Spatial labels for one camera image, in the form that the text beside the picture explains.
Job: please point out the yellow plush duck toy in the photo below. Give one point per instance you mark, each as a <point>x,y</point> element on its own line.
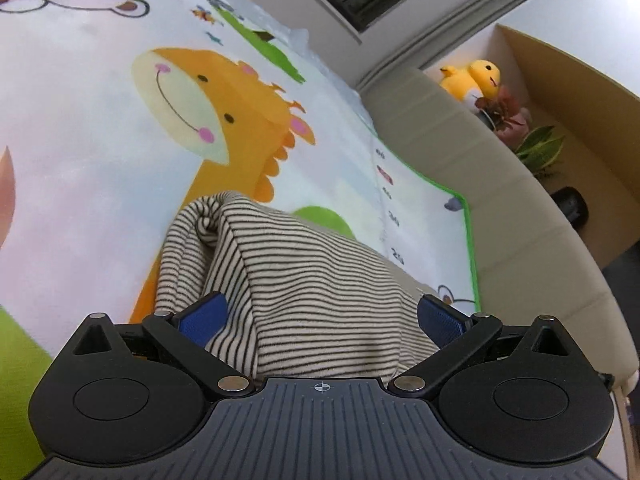
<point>480,80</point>

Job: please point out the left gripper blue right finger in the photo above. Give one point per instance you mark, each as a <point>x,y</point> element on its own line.
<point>460,339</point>

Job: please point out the green snake plant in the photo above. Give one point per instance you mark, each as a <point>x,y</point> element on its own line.
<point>540,149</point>

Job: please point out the black round object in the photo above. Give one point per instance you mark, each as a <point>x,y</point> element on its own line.
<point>572,205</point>

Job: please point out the red leafed potted plant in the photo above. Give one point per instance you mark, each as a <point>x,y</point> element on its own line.
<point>507,118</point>

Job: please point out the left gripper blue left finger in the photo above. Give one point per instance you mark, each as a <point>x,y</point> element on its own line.
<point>183,338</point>

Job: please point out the colourful cartoon play mat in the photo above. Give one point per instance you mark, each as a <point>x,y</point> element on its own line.
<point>117,113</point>

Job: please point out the striped beige knit garment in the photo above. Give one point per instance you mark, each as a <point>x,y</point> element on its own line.
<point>302,300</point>

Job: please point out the beige padded headboard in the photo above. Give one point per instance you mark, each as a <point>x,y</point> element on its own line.
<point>529,260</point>

